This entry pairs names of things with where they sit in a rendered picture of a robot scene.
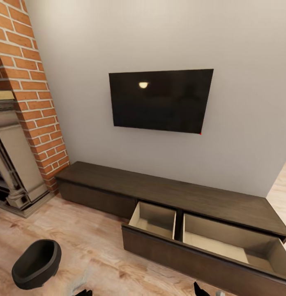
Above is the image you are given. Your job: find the cauldron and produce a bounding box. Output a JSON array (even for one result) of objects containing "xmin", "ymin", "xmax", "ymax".
[{"xmin": 11, "ymin": 239, "xmax": 62, "ymax": 290}]

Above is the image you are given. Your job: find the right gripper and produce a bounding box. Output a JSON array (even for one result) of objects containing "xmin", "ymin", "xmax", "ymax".
[{"xmin": 194, "ymin": 282, "xmax": 210, "ymax": 296}]

